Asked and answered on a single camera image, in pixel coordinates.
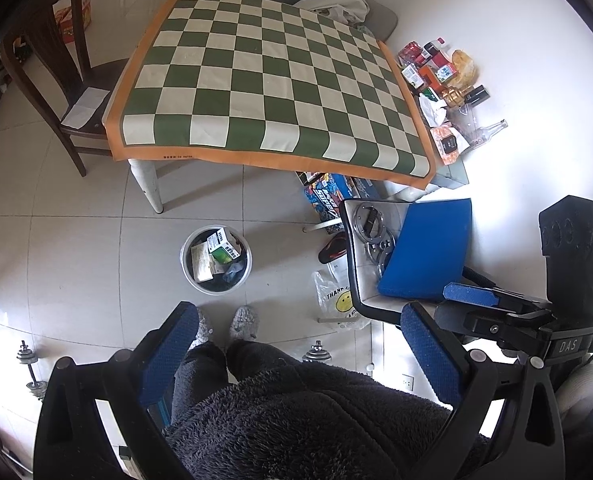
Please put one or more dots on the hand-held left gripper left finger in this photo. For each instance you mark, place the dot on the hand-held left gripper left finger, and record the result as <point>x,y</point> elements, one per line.
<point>169,345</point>

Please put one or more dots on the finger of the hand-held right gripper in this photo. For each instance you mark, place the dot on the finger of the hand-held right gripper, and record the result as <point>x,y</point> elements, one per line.
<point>496,327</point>
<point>471,294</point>

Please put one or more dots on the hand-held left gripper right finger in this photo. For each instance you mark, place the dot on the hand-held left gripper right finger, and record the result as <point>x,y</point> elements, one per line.
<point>431,355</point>

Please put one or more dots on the white round trash bin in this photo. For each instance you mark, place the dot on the white round trash bin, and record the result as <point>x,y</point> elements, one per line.
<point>185,265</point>

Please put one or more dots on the person's right forearm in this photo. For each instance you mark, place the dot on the person's right forearm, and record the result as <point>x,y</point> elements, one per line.
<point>584,385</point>

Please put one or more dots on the person's left leg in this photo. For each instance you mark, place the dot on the person's left leg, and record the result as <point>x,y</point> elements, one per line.
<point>196,370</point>

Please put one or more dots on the person's leg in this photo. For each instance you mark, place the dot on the person's leg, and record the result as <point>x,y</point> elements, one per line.
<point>254,357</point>
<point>196,370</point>

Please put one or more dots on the grey fuzzy slipper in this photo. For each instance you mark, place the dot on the grey fuzzy slipper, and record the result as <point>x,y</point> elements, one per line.
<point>202,327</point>
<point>244,325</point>

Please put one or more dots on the blue cushion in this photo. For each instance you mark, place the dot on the blue cushion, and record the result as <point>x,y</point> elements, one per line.
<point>426,250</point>

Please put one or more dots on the person's right leg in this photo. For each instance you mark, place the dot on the person's right leg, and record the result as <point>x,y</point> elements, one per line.
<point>254,357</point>

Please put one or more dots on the beige carton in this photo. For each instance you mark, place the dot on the beige carton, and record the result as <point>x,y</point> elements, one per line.
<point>203,262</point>

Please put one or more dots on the clear smiley plastic bag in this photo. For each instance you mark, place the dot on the clear smiley plastic bag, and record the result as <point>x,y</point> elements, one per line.
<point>339,300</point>

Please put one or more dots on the small metal dumbbell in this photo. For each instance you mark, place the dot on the small metal dumbbell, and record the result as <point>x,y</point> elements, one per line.
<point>36,390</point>
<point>316,355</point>

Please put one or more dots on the grey box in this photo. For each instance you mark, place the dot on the grey box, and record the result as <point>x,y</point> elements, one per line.
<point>451,174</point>

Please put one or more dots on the red black slipper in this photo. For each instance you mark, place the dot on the red black slipper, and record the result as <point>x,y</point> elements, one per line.
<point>332,249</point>

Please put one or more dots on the person in dark fleece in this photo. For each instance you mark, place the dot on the person in dark fleece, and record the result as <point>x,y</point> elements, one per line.
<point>301,420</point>

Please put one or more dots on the orange packet with watch picture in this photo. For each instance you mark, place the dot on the orange packet with watch picture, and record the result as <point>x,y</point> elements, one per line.
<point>446,145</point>

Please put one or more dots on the blue printed box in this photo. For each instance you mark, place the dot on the blue printed box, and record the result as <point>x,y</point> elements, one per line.
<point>326,197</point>
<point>364,187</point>

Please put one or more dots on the clear glass bottle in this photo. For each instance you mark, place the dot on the clear glass bottle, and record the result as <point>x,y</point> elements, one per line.
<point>489,131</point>

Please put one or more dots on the white rod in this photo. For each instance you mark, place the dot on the white rod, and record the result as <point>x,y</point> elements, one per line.
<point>319,226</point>

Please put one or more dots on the clear plastic package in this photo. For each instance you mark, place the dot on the clear plastic package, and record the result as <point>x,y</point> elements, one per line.
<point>464,122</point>

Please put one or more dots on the crumpled white bag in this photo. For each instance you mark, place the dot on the crumpled white bag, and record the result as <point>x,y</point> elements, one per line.
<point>432,110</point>

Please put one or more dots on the gold perfume bottle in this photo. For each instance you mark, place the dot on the gold perfume bottle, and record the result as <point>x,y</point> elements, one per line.
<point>454,97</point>

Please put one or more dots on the small black box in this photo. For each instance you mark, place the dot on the small black box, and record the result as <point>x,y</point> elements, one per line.
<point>476,95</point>

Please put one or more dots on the black printed box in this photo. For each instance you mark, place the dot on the black printed box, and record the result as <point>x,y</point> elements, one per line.
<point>309,177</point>

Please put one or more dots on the blue white packet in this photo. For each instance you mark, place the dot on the blue white packet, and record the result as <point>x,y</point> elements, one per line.
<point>445,72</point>

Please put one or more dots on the small green white box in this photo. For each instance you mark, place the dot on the small green white box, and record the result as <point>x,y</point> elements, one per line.
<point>412,77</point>

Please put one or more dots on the orange snack bag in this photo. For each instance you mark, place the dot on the orange snack bag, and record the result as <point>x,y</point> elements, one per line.
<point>464,67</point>

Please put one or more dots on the white bottle with red cap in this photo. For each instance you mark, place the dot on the white bottle with red cap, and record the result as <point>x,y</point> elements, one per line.
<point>434,49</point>

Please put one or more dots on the red packet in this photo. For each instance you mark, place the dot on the red packet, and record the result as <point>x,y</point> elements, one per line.
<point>410,53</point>

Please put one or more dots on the white paper sheet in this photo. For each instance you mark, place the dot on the white paper sheet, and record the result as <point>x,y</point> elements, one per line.
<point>84,107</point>

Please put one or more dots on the checkered tablecloth with orange border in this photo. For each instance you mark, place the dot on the checkered tablecloth with orange border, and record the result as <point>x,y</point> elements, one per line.
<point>276,85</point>

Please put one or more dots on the grey padded chair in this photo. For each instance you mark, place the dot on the grey padded chair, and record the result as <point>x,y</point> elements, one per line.
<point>379,17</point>

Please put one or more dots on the dark wooden chair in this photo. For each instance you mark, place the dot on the dark wooden chair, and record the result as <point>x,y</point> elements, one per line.
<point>26,70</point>

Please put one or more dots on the white cloth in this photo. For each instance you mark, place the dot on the white cloth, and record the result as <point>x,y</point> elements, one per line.
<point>344,7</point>

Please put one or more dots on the orange cardboard box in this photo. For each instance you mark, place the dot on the orange cardboard box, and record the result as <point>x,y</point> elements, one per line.
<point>71,15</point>

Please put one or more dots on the white wall socket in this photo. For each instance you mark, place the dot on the white wall socket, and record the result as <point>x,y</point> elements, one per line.
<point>407,382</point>

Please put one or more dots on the white stool with black frame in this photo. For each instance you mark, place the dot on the white stool with black frame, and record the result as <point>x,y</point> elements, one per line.
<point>361,270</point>

